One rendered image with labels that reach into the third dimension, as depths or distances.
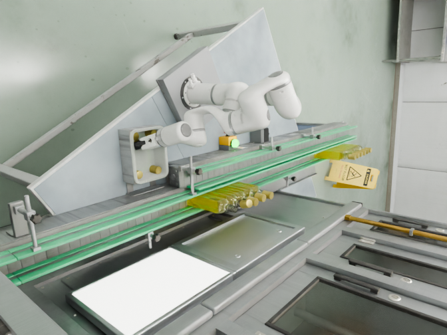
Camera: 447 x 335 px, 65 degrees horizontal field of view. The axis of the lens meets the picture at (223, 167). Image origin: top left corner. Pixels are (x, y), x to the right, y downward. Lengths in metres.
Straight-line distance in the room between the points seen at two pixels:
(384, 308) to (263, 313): 0.36
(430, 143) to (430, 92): 0.88
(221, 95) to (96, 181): 0.62
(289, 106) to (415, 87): 5.99
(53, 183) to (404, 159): 6.58
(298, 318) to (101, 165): 0.91
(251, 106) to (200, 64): 0.61
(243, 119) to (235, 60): 0.83
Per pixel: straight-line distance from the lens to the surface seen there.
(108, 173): 1.49
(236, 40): 2.02
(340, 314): 1.16
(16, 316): 0.54
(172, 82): 1.60
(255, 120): 1.19
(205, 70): 1.75
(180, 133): 1.26
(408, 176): 7.37
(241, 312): 1.13
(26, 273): 1.26
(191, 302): 1.11
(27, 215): 1.15
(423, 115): 7.15
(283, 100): 1.23
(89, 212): 1.38
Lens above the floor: 2.02
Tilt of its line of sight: 41 degrees down
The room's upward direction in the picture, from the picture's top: 99 degrees clockwise
